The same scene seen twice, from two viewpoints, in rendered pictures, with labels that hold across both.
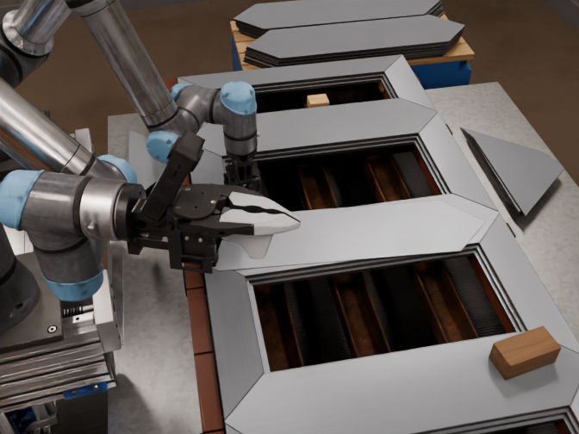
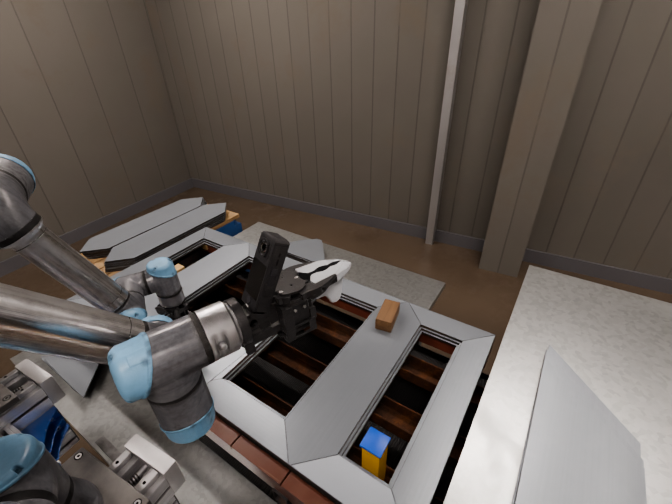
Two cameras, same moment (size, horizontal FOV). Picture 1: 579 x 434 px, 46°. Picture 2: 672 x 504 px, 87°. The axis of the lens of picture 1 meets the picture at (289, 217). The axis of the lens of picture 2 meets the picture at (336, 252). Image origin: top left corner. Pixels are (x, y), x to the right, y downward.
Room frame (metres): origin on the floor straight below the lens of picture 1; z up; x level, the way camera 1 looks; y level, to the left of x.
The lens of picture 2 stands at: (0.23, 0.35, 1.80)
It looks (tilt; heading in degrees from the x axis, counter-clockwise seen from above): 33 degrees down; 316
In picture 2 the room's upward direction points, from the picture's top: 2 degrees counter-clockwise
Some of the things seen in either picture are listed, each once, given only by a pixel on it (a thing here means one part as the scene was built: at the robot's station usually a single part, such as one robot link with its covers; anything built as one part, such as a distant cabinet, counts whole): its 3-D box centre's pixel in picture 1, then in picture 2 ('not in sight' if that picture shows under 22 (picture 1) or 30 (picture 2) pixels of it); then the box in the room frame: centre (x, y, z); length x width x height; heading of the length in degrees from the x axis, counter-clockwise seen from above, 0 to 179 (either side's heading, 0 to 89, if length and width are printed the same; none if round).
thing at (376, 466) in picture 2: not in sight; (374, 463); (0.54, -0.06, 0.78); 0.05 x 0.05 x 0.19; 11
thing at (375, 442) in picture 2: not in sight; (375, 443); (0.54, -0.06, 0.88); 0.06 x 0.06 x 0.02; 11
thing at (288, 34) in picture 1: (348, 29); (162, 228); (2.23, -0.21, 0.82); 0.80 x 0.40 x 0.06; 101
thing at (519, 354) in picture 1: (524, 352); (387, 315); (0.81, -0.47, 0.87); 0.12 x 0.06 x 0.05; 111
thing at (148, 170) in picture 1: (150, 161); (76, 365); (1.63, 0.42, 0.70); 0.39 x 0.12 x 0.04; 11
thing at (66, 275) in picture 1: (74, 250); (179, 394); (0.64, 0.29, 1.34); 0.11 x 0.08 x 0.11; 170
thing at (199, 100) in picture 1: (192, 107); (128, 291); (1.26, 0.21, 1.15); 0.11 x 0.11 x 0.08; 73
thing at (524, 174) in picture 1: (519, 164); (302, 248); (1.53, -0.66, 0.77); 0.45 x 0.20 x 0.04; 11
